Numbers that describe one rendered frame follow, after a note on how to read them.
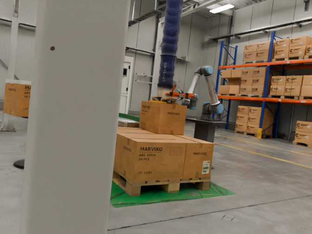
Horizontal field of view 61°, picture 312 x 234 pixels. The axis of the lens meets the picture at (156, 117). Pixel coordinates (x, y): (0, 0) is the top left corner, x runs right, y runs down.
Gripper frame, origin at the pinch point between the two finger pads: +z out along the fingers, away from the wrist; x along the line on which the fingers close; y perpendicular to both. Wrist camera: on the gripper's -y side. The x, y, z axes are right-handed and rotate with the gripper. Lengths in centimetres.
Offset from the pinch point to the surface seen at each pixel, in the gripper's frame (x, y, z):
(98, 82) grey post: -11, -252, 183
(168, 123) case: -38.2, -2.3, 7.2
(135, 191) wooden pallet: -103, -63, 77
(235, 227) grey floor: -107, -146, 25
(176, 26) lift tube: 92, 18, 0
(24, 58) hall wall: 107, 941, 129
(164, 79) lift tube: 19.1, 21.2, 6.6
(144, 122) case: -43, 40, 20
